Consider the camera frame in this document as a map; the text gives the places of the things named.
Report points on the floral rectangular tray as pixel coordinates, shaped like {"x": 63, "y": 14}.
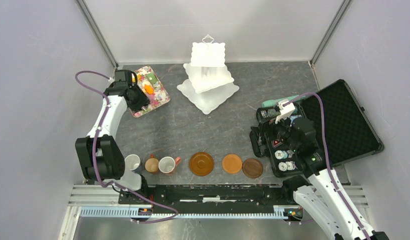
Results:
{"x": 156, "y": 93}

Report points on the light orange wooden coaster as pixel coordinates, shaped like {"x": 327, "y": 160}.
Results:
{"x": 232, "y": 163}

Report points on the teal cylindrical handle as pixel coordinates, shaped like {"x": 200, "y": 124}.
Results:
{"x": 274, "y": 102}

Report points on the large brown wooden saucer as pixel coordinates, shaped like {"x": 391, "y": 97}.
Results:
{"x": 201, "y": 164}

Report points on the green square cake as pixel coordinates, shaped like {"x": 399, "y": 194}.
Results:
{"x": 152, "y": 78}

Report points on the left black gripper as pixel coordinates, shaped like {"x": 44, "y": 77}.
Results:
{"x": 143, "y": 99}

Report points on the white three-tier dessert stand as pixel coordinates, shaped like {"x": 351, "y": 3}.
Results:
{"x": 209, "y": 82}

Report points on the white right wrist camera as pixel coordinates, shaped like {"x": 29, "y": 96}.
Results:
{"x": 286, "y": 108}

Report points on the white mug pink handle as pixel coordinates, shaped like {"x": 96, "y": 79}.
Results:
{"x": 167, "y": 165}

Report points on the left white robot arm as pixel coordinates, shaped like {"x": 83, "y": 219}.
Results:
{"x": 99, "y": 156}

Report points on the black open carrying case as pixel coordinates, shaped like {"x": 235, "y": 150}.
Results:
{"x": 340, "y": 122}

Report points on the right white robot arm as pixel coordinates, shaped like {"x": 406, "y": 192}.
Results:
{"x": 316, "y": 188}

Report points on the orange mug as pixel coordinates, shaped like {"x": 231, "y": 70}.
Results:
{"x": 152, "y": 165}

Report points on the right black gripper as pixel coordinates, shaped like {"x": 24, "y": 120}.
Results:
{"x": 287, "y": 122}

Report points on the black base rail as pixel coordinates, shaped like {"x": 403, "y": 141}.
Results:
{"x": 210, "y": 200}

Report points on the dark brown wooden coaster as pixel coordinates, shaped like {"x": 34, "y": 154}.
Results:
{"x": 252, "y": 168}

